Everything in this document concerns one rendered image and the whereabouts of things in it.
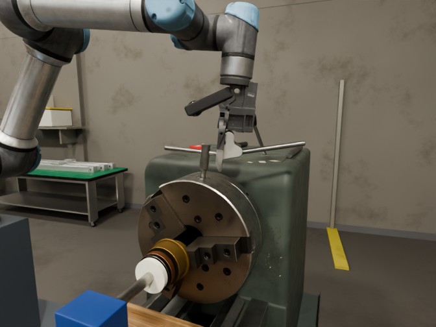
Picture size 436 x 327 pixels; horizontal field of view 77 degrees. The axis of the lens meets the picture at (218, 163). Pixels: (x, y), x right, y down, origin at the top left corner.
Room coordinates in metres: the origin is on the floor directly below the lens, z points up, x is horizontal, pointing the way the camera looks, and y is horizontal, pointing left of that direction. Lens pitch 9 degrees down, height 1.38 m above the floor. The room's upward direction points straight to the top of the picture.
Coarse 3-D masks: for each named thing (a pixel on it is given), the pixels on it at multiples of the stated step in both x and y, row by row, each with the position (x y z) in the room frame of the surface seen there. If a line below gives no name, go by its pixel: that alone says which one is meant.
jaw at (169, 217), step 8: (160, 192) 0.66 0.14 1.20; (152, 200) 0.62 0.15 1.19; (160, 200) 0.63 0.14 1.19; (152, 208) 0.63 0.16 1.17; (160, 208) 0.61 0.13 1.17; (168, 208) 0.63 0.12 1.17; (152, 216) 0.62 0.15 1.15; (160, 216) 0.59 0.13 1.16; (168, 216) 0.61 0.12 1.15; (176, 216) 0.63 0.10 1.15; (152, 224) 0.60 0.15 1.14; (160, 224) 0.59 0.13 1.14; (168, 224) 0.59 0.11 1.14; (176, 224) 0.61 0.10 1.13; (160, 232) 0.56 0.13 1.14; (168, 232) 0.58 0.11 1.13; (176, 232) 0.60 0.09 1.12; (152, 240) 0.57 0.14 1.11
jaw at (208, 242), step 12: (204, 240) 0.59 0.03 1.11; (216, 240) 0.58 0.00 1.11; (228, 240) 0.57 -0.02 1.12; (240, 240) 0.57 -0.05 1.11; (192, 252) 0.53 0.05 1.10; (204, 252) 0.55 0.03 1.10; (216, 252) 0.56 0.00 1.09; (228, 252) 0.55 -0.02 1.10; (240, 252) 0.56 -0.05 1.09; (192, 264) 0.53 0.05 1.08
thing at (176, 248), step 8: (160, 240) 0.56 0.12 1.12; (168, 240) 0.55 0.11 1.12; (176, 240) 0.58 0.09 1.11; (152, 248) 0.53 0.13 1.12; (160, 248) 0.52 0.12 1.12; (168, 248) 0.52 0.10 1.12; (176, 248) 0.53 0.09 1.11; (184, 248) 0.54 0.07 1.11; (144, 256) 0.51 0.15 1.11; (152, 256) 0.50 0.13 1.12; (160, 256) 0.50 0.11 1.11; (168, 256) 0.51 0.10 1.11; (176, 256) 0.51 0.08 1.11; (184, 256) 0.53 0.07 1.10; (168, 264) 0.49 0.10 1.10; (176, 264) 0.51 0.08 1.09; (184, 264) 0.52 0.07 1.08; (168, 272) 0.48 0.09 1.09; (176, 272) 0.51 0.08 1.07; (184, 272) 0.53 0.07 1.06; (168, 280) 0.48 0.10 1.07; (176, 280) 0.51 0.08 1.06
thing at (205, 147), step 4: (204, 144) 0.65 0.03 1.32; (208, 144) 0.65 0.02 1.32; (204, 148) 0.65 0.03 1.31; (208, 148) 0.65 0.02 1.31; (204, 152) 0.65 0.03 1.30; (208, 152) 0.65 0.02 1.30; (200, 156) 0.66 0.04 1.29; (204, 156) 0.65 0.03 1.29; (208, 156) 0.65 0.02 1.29; (200, 160) 0.65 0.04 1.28; (204, 160) 0.65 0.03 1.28; (208, 160) 0.66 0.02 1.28; (200, 164) 0.65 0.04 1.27; (204, 164) 0.65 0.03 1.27; (208, 164) 0.66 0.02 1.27; (200, 168) 0.65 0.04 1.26; (204, 168) 0.65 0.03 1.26; (200, 172) 0.66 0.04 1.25; (204, 172) 0.66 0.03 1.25; (200, 176) 0.66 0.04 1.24; (204, 176) 0.66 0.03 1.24
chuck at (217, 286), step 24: (168, 192) 0.65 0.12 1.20; (192, 192) 0.62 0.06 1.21; (216, 192) 0.60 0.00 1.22; (240, 192) 0.66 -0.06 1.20; (144, 216) 0.68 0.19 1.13; (192, 216) 0.62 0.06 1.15; (216, 216) 0.60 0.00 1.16; (240, 216) 0.58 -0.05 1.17; (144, 240) 0.68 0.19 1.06; (192, 240) 0.71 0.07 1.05; (216, 264) 0.60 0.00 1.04; (240, 264) 0.58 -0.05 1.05; (192, 288) 0.62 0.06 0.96; (216, 288) 0.60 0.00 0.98
